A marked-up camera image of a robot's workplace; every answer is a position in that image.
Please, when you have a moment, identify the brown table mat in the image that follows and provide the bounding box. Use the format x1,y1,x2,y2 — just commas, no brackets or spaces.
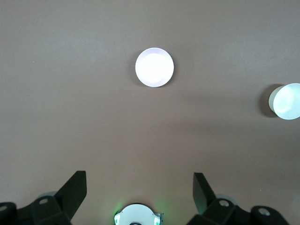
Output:
0,0,300,225

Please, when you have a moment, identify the pink bowl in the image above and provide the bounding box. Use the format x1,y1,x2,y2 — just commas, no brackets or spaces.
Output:
135,47,175,88

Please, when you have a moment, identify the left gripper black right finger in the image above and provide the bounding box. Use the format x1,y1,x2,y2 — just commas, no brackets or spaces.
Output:
187,172,290,225

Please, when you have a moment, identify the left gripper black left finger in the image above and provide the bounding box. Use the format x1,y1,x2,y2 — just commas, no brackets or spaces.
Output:
0,170,88,225

